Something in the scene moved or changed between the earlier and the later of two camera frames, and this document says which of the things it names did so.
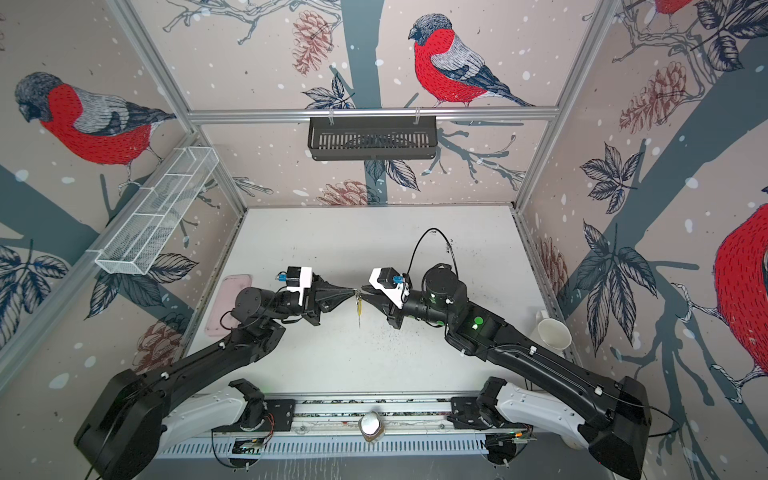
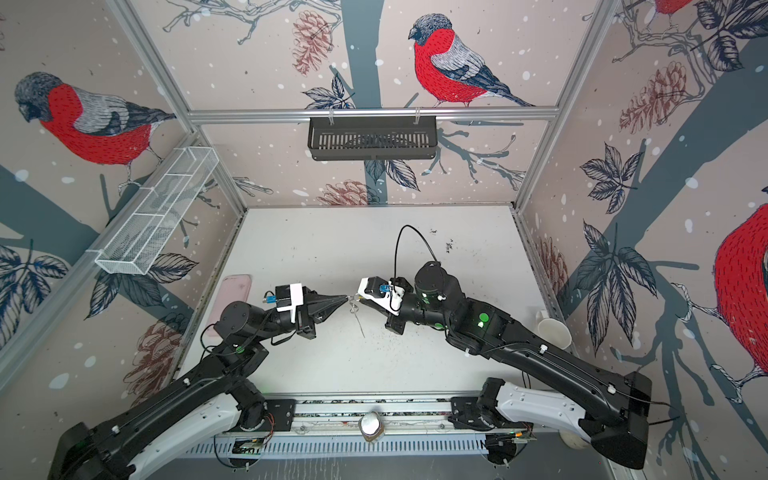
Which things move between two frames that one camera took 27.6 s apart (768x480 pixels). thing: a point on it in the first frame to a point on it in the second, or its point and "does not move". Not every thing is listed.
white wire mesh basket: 137,242 does not move
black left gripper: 315,300 to 307,316
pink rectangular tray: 225,302 does not move
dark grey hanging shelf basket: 372,138 does not move
